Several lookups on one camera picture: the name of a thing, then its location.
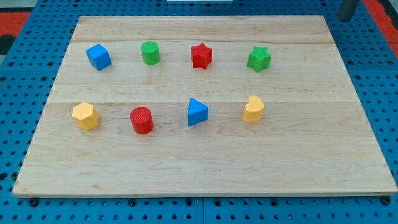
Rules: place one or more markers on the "yellow heart block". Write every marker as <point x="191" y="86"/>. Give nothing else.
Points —
<point x="253" y="110"/>

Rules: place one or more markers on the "blue triangle block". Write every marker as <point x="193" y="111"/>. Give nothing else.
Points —
<point x="197" y="112"/>

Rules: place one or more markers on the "wooden board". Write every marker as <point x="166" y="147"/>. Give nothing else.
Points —
<point x="313" y="139"/>

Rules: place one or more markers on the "red star block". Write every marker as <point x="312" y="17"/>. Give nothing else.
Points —
<point x="201" y="56"/>

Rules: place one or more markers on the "red cylinder block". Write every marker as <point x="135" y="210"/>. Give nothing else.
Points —
<point x="141" y="119"/>

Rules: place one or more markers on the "green cylinder block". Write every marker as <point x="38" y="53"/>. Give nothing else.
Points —
<point x="150" y="52"/>

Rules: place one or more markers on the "green star block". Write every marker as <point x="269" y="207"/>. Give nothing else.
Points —
<point x="259" y="59"/>

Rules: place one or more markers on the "yellow hexagon block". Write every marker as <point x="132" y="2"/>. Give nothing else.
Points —
<point x="85" y="116"/>

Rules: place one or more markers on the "blue cube block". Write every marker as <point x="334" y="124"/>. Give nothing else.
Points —
<point x="98" y="57"/>

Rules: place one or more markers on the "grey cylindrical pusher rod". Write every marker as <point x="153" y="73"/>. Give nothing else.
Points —
<point x="347" y="10"/>

